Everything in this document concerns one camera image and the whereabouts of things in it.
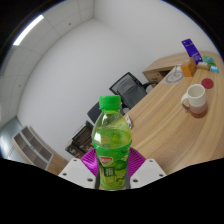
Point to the black mesh office chair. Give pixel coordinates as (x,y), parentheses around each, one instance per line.
(128,90)

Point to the tan flat packet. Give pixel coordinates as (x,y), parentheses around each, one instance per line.
(203,65)

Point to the purple standing pouch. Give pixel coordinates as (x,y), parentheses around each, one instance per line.
(192,50)

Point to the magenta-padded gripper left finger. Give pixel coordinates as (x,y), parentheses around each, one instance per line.
(76,171)

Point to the flat round red coaster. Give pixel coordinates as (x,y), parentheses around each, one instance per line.
(207,83)

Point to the open dark cardboard box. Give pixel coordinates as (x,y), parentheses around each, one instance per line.
(83,135)

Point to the black padded office chair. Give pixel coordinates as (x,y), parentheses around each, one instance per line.
(94,113)

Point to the small blue packet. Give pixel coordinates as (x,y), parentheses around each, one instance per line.
(214,69)

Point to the white and brown mug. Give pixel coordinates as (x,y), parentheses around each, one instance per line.
(196,98)

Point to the dark brown printed carton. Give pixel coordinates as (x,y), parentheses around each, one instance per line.
(76,150)

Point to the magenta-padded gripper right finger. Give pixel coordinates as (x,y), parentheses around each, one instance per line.
(148,171)

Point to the wooden side desk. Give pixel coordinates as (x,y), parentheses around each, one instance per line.
(160,65)

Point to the wooden shelf cabinet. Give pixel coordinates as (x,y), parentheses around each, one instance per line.
(33,148)

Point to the long ceiling light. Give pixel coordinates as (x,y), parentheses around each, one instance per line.
(28,30)

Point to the green drink bottle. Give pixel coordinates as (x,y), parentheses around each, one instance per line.
(111,143)

